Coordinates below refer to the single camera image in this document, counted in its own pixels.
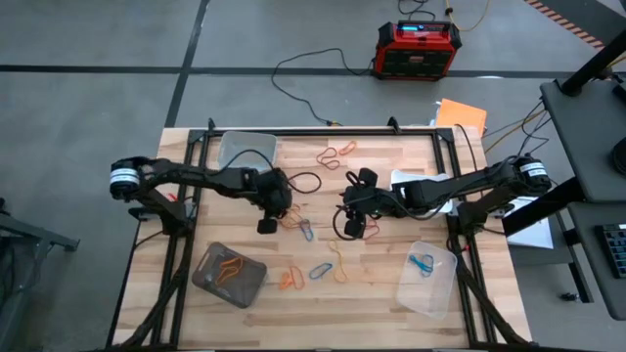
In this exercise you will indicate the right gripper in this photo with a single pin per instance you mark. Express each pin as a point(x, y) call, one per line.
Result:
point(369, 203)

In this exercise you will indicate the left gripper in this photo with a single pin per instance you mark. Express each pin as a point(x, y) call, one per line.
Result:
point(274, 193)

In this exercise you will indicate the blue rubber band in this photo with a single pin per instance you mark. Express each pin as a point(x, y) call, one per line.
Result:
point(428, 271)
point(415, 261)
point(311, 276)
point(310, 235)

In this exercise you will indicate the yellow rubber band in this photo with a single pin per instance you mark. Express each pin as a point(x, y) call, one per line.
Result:
point(337, 254)

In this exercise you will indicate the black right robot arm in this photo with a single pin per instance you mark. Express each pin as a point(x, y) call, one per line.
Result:
point(455, 188)

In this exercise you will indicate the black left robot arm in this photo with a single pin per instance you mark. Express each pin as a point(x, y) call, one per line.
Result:
point(205, 177)

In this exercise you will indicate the white plastic basket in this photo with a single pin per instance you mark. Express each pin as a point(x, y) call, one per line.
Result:
point(406, 177)
point(235, 146)

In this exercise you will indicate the clear plastic basket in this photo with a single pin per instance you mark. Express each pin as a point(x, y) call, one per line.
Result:
point(425, 293)

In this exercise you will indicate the grey translucent plastic basket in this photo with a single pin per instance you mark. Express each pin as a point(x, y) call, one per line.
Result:
point(215, 293)

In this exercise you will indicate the orange paper sheet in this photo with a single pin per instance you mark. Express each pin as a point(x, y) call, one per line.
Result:
point(462, 117)

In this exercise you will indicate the red black power station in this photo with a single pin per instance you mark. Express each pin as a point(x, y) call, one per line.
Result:
point(415, 58)

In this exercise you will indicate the white paper sheet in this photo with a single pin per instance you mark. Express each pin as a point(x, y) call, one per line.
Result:
point(533, 237)

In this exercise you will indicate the black metal beam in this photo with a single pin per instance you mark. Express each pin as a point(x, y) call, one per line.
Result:
point(543, 210)

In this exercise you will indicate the small black object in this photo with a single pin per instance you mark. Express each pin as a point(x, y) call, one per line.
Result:
point(568, 296)

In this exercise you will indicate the grey desk top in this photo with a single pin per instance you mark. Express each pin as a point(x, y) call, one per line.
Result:
point(582, 146)
point(587, 254)

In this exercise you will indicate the grey metal stand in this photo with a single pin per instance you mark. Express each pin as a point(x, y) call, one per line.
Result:
point(34, 237)

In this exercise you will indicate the black keyboard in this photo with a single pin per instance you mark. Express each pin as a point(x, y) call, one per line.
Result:
point(613, 249)

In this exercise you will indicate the black round object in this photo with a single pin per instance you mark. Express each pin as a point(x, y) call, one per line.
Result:
point(620, 156)

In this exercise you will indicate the black pole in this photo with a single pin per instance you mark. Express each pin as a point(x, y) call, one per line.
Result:
point(594, 63)

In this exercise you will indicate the orange black hazard tape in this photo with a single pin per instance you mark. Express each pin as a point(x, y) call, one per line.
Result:
point(562, 22)

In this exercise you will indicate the black aluminium table frame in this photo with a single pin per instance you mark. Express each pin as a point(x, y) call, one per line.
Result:
point(318, 132)

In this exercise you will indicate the black frame bracket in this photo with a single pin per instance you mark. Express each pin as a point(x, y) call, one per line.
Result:
point(211, 123)
point(392, 122)

